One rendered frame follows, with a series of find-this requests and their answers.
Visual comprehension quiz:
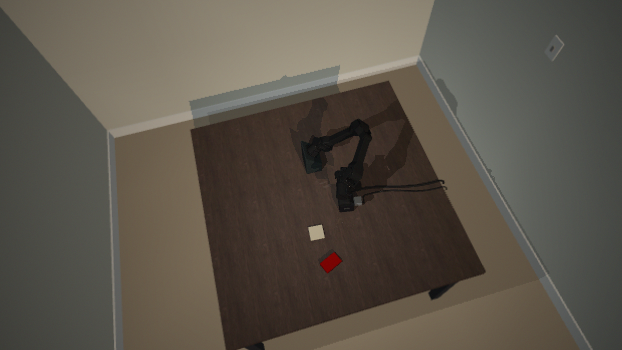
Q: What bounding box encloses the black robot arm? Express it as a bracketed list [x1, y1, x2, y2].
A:
[306, 119, 372, 200]

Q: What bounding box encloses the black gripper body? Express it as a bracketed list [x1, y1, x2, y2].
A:
[335, 170, 351, 206]

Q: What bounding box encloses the red rectangular block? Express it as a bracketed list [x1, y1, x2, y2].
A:
[320, 252, 342, 273]

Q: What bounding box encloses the beige flat square tile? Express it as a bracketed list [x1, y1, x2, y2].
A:
[308, 225, 325, 241]

